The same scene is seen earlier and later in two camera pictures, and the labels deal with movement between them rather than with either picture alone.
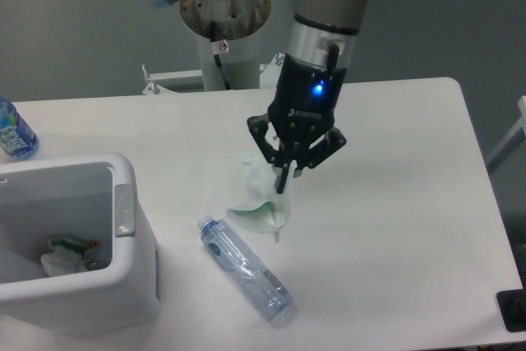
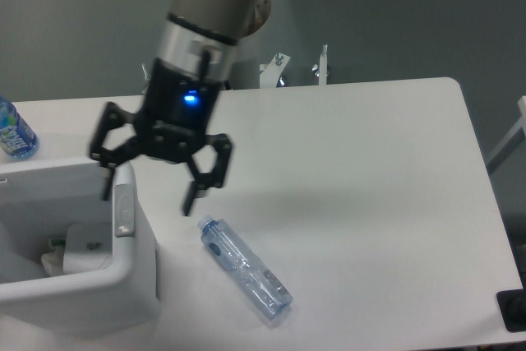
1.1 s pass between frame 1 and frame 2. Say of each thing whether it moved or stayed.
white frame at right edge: stayed
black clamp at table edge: stayed
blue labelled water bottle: stayed
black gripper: moved
